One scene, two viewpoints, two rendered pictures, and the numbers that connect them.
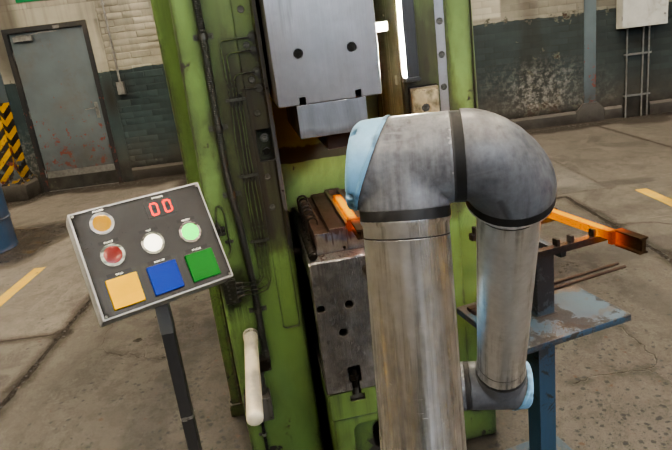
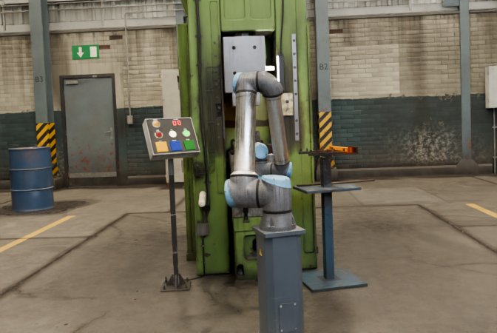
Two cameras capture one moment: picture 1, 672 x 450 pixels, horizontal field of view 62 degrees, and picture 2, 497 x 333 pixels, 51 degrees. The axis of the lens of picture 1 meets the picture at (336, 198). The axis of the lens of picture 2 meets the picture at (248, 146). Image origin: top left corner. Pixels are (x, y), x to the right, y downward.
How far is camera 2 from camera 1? 2.21 m
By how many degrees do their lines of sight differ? 14
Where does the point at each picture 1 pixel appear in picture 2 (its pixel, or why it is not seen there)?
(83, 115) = (101, 136)
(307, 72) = not seen: hidden behind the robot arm
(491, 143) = (263, 76)
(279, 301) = (217, 180)
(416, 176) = (247, 82)
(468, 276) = (304, 181)
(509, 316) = (276, 131)
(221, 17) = (207, 58)
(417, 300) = (245, 109)
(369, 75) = not seen: hidden behind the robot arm
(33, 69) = (75, 102)
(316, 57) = not seen: hidden behind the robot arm
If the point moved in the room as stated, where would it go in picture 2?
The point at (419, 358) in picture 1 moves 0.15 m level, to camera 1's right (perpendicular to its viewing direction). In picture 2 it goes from (244, 121) to (272, 120)
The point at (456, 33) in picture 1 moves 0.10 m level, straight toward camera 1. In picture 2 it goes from (302, 72) to (299, 72)
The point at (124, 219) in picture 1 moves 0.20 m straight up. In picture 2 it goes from (163, 124) to (162, 95)
